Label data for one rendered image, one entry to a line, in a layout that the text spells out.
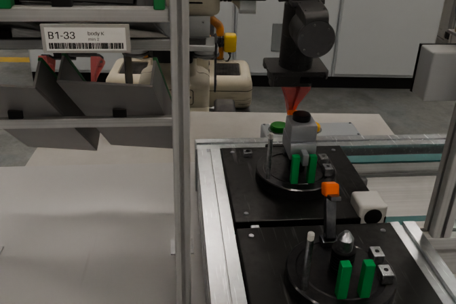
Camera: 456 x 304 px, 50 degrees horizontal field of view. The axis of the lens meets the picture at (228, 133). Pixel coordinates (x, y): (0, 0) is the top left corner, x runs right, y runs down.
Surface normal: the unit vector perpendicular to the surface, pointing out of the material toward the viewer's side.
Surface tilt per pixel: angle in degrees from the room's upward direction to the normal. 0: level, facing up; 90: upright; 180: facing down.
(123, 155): 0
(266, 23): 90
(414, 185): 0
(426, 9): 90
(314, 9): 11
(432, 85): 90
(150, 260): 0
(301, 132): 90
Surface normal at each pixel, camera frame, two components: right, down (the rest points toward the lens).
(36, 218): 0.03, -0.90
